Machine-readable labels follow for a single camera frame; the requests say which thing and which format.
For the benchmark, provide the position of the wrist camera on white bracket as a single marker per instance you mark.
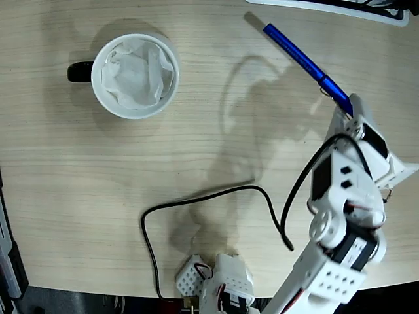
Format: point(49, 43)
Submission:
point(401, 170)

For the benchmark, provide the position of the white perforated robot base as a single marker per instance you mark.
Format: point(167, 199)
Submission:
point(188, 278)

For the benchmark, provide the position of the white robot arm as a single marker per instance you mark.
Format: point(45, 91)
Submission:
point(327, 271)

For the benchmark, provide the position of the crumpled white paper tissue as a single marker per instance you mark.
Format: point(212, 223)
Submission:
point(134, 78)

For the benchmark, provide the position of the blue pen with metal clip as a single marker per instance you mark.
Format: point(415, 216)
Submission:
point(294, 54)

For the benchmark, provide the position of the grey metal equipment frame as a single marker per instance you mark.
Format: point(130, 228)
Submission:
point(6, 261)

